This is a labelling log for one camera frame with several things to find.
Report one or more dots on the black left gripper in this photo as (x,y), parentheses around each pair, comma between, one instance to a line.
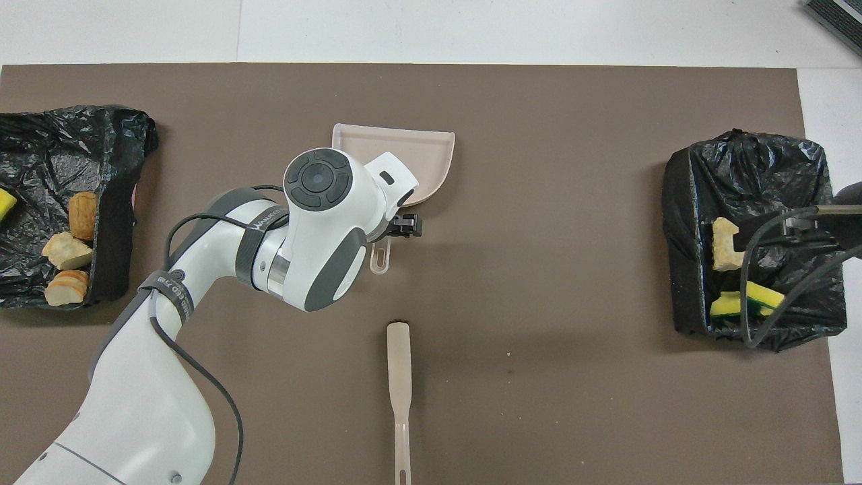
(394,230)

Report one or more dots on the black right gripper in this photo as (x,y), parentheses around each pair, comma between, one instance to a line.
(850,222)

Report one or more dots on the yellow wedge sponge piece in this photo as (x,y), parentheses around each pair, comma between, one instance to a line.
(768,296)

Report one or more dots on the large beige sponge chunk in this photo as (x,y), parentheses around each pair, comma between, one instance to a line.
(722,246)

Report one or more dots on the beige plastic dustpan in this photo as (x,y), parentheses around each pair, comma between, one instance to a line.
(417,148)

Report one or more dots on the yellow notched sponge piece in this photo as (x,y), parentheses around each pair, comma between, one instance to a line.
(726,306)

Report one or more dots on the beige hand brush black bristles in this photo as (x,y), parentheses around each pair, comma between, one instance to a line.
(399,364)

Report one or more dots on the orange-brown oval sponge piece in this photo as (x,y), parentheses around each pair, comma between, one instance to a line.
(83,215)

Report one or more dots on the yellow rounded sponge piece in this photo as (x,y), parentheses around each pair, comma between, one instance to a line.
(5,205)

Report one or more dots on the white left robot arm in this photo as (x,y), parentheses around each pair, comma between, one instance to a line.
(316,222)

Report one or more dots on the open bin with black bag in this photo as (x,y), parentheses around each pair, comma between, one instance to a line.
(774,168)

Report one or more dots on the bag-covered bin with pink rim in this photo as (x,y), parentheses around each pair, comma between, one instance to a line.
(54,155)

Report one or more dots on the brown table mat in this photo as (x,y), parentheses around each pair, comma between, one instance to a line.
(539,101)

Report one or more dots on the dark ribbed panel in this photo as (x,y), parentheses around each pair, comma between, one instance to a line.
(838,17)

